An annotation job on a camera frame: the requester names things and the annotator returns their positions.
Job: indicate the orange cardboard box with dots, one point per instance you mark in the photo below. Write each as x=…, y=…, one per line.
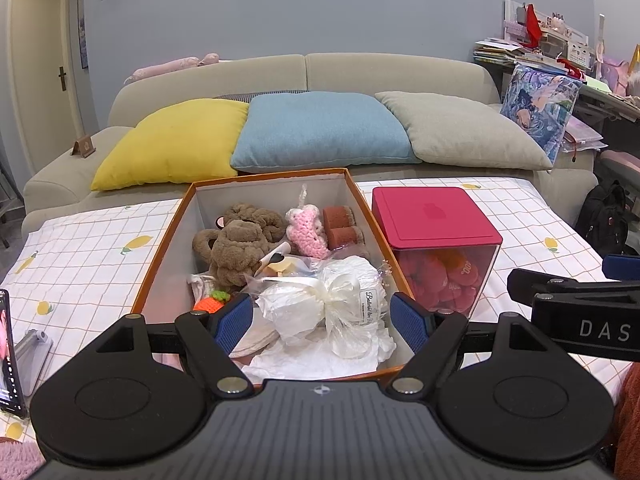
x=270, y=192

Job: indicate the beige sofa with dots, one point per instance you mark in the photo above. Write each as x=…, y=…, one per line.
x=350, y=70

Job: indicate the pink crochet bunny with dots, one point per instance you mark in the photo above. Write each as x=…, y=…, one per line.
x=305, y=230

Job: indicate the pink desk chair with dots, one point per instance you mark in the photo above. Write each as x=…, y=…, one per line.
x=622, y=162

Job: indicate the long pink plush toy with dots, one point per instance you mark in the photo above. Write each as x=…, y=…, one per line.
x=170, y=66

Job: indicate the cream door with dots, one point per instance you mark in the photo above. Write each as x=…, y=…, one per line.
x=40, y=60

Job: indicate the rust fuzzy cloth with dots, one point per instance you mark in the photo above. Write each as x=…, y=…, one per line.
x=629, y=420

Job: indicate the clear folder with papers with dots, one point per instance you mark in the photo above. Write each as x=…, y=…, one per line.
x=582, y=132

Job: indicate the small wooden stand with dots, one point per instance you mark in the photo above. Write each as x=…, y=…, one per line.
x=85, y=147

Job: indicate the silver phone stand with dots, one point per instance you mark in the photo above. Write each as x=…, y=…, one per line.
x=35, y=355

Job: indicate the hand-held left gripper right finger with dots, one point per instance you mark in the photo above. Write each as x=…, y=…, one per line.
x=407, y=320

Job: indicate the checkered lemon print tablecloth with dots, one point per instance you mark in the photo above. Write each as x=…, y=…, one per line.
x=100, y=240

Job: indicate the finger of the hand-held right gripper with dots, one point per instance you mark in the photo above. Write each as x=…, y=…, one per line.
x=622, y=266
x=550, y=287

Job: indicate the orange crochet carrot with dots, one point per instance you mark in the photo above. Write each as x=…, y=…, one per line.
x=207, y=304

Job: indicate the blue printed pillow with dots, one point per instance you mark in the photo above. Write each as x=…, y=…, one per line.
x=540, y=105

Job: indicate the red ornament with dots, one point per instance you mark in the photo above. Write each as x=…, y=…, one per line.
x=531, y=22

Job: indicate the small toy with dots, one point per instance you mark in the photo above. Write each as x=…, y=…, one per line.
x=280, y=262

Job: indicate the grey beige pillow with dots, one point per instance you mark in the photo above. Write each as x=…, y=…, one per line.
x=460, y=130

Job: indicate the beige fabric pouch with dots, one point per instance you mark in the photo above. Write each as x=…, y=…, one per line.
x=255, y=342

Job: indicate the clear bag with white ribbon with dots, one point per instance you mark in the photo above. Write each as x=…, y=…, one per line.
x=325, y=300

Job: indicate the black smartphone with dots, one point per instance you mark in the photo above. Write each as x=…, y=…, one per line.
x=10, y=355

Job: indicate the pink plush bag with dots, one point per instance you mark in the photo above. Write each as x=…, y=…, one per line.
x=616, y=75

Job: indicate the yellow pillow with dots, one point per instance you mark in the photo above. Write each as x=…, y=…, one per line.
x=175, y=145

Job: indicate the grey desk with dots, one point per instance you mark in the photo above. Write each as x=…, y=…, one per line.
x=595, y=95

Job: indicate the red box with clear front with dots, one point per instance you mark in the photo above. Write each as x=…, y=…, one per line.
x=430, y=215

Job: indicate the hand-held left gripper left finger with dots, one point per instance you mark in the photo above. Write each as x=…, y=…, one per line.
x=232, y=325

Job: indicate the rust brown plush slipper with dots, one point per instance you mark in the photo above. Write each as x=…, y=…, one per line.
x=339, y=217
x=347, y=237

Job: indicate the black backpack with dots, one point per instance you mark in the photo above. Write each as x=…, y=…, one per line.
x=605, y=220

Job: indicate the white desk calendar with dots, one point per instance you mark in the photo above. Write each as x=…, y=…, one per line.
x=577, y=52

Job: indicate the grey striped cushion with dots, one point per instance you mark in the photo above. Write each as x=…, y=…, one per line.
x=250, y=95

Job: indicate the stack of books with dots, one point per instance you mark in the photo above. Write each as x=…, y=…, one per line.
x=495, y=50

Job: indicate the pink fluffy rug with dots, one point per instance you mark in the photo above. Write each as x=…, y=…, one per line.
x=17, y=460

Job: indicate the wall poster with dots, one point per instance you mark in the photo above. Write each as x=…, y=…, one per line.
x=83, y=20

